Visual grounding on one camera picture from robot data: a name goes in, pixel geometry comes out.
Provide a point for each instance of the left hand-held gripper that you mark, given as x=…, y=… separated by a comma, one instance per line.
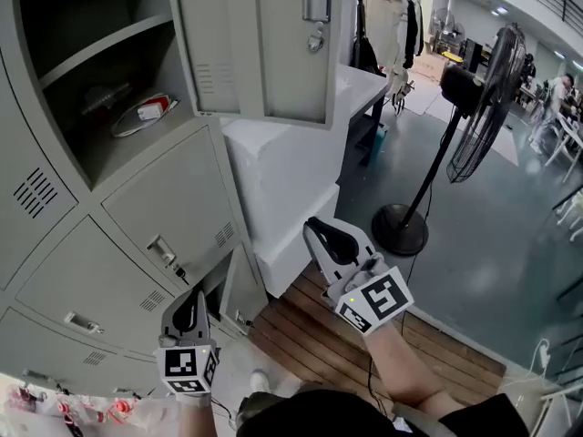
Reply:
x=182, y=364

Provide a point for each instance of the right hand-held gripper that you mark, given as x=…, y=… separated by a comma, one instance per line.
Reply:
x=378, y=298

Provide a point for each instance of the grey metal locker door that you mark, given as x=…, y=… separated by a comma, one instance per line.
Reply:
x=248, y=289
x=282, y=62

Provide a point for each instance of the grey metal locker cabinet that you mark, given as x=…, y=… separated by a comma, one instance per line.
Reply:
x=91, y=267

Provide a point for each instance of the person's right forearm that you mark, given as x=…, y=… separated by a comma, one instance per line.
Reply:
x=401, y=371

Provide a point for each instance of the person's left forearm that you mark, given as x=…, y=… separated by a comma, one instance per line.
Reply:
x=196, y=423

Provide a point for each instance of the person's left hand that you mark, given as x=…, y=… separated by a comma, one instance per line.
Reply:
x=193, y=399

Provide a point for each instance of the person's left white shoe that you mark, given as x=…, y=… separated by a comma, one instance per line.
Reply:
x=260, y=380

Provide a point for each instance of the wooden slat platform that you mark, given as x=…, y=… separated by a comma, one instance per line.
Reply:
x=319, y=358

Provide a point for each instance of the large clear water jug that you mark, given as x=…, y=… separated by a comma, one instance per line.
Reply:
x=123, y=410

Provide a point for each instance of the person's olive trousers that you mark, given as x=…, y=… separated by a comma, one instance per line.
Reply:
x=255, y=408

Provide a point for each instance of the person's black shirt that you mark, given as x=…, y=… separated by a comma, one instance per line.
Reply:
x=341, y=417

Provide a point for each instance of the white table dark legs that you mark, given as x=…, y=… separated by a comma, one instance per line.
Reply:
x=360, y=89

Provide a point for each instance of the white charger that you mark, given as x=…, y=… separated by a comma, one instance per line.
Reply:
x=148, y=112

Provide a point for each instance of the small red box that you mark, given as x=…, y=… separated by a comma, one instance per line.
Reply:
x=166, y=103

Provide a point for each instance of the grey plastic bag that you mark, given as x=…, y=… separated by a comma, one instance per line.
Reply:
x=105, y=98

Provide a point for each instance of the clothes rack with garments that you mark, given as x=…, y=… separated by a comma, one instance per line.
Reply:
x=410, y=25

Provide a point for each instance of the white work table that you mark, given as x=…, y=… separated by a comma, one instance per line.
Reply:
x=569, y=139

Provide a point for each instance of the black pedestal fan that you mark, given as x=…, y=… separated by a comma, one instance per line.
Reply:
x=448, y=25
x=460, y=87

